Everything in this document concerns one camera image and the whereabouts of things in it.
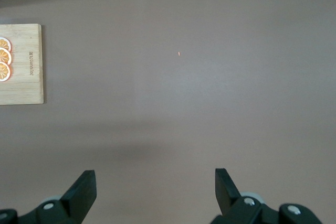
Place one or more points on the bamboo cutting board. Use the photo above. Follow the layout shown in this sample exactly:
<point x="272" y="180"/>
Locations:
<point x="26" y="90"/>

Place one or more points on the brown table cover mat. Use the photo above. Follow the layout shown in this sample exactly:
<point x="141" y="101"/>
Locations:
<point x="168" y="116"/>

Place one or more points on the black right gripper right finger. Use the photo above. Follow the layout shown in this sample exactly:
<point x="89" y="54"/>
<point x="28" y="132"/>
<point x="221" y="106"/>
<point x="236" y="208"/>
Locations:
<point x="228" y="197"/>

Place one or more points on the toy orange slice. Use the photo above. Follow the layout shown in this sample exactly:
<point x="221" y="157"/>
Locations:
<point x="4" y="73"/>

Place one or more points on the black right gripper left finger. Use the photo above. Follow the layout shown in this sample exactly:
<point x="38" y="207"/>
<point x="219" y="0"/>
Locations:
<point x="76" y="197"/>

